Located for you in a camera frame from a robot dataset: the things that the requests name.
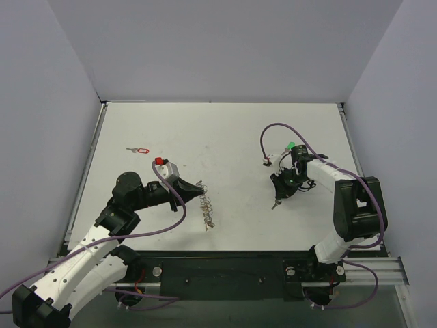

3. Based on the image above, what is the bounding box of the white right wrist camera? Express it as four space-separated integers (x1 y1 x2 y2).
263 152 290 171

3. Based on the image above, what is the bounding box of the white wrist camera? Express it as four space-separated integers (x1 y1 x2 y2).
152 157 180 186
263 152 290 171

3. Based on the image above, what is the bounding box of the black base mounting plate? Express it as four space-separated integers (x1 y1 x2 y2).
120 251 346 301

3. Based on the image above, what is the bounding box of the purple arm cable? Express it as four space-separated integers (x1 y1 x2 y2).
0 160 188 314
259 122 391 310

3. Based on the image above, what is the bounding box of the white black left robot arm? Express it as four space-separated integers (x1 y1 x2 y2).
12 163 204 327

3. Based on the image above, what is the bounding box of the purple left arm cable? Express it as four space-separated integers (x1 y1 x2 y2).
0 160 188 314

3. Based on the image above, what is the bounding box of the key with green cap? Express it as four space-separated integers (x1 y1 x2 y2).
282 142 296 154

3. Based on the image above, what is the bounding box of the metal disc with key rings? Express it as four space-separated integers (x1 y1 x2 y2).
196 180 215 231

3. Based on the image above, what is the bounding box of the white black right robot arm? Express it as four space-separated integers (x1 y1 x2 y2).
263 145 388 279

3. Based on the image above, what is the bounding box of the key with red tag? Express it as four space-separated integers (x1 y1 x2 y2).
126 148 150 154

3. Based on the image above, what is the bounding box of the aluminium frame rail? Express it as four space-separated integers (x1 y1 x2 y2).
46 256 408 288

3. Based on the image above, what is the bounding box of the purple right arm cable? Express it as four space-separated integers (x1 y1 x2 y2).
259 122 391 310

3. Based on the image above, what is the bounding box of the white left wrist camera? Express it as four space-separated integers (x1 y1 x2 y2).
152 157 180 186

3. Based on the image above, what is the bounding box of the silver key with black fob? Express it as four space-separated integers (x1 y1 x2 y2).
272 200 282 210

